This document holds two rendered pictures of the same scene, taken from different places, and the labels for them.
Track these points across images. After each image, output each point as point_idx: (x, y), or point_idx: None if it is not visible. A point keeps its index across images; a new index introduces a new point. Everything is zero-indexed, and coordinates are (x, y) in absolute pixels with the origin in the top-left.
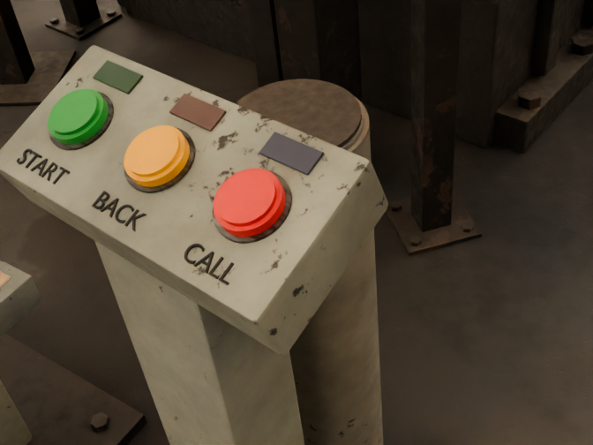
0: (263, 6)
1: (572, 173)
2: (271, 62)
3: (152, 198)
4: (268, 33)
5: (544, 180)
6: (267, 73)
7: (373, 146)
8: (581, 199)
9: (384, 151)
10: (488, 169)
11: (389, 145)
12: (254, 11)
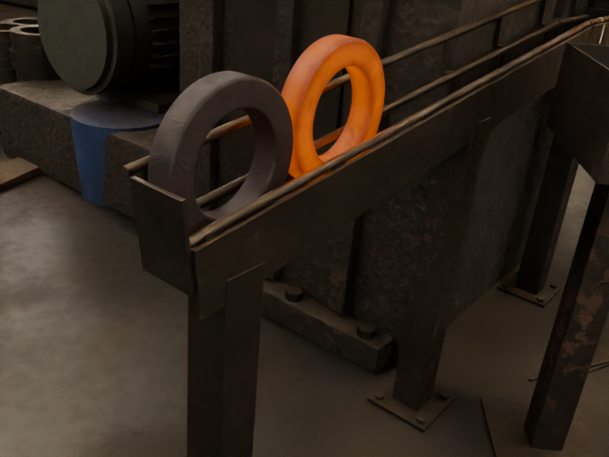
0: (562, 218)
1: (565, 218)
2: (551, 257)
3: None
4: (557, 235)
5: (575, 225)
6: (546, 267)
7: (566, 263)
8: (584, 219)
9: (570, 260)
10: (573, 236)
11: (564, 258)
12: (556, 227)
